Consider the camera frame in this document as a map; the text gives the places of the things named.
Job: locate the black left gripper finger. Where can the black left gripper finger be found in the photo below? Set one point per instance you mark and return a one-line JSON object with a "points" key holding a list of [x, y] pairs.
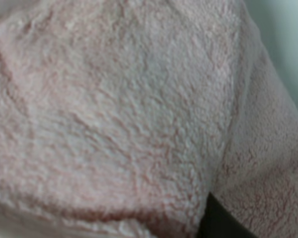
{"points": [[217, 222]]}

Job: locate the pink terry towel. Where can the pink terry towel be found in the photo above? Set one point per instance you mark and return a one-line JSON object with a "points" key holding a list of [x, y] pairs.
{"points": [[119, 117]]}

